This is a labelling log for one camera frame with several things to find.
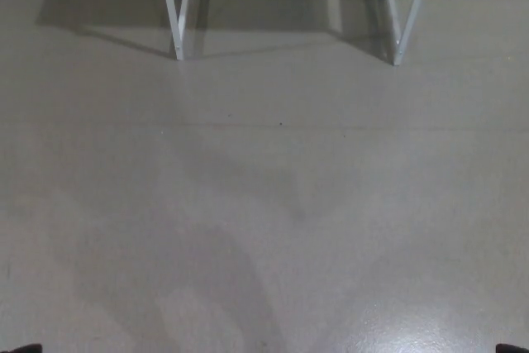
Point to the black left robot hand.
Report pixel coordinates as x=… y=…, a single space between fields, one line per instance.
x=25 y=349

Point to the white metal-legged table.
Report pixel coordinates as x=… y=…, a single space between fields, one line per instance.
x=177 y=39

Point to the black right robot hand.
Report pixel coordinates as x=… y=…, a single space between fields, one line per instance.
x=514 y=349

